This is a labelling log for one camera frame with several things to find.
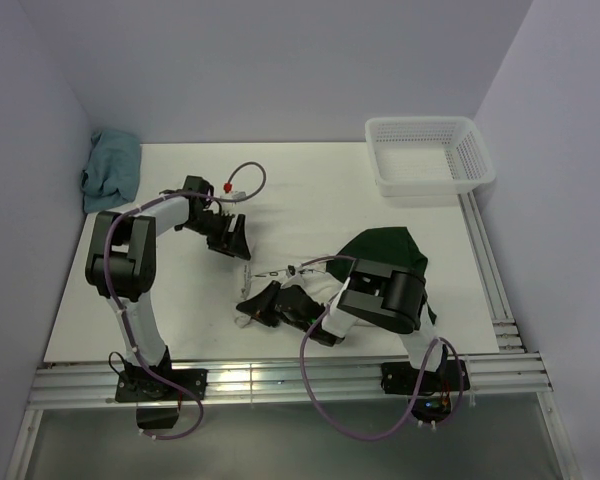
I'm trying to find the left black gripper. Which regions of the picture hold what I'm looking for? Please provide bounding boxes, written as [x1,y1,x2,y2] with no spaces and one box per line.
[182,211,251,260]

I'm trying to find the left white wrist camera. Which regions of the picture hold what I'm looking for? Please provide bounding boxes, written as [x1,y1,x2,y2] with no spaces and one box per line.
[220,182,247,206]

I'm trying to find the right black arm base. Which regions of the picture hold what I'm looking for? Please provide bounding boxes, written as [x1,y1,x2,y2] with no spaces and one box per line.
[380,361,471,424]

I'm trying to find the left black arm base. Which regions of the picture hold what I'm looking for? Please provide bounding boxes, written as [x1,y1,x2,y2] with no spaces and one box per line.
[109,357,208,432]

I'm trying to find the aluminium rail frame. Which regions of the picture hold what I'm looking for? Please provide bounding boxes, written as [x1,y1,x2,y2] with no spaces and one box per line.
[6,194,581,479]

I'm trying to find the crumpled light blue t-shirt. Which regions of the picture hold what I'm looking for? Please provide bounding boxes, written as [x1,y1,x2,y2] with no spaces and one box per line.
[81,128,141,214]

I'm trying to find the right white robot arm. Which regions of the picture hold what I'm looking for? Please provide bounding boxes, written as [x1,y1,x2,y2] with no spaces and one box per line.
[236,255,449,390]

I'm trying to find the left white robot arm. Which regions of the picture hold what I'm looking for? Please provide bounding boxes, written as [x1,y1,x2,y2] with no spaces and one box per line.
[85,176,251,399]

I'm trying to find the white plastic perforated basket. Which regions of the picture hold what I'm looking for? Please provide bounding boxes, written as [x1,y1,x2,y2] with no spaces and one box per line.
[365,116,496,197]

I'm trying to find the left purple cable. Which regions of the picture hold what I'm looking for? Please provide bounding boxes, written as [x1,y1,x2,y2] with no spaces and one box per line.
[104,161,268,443]

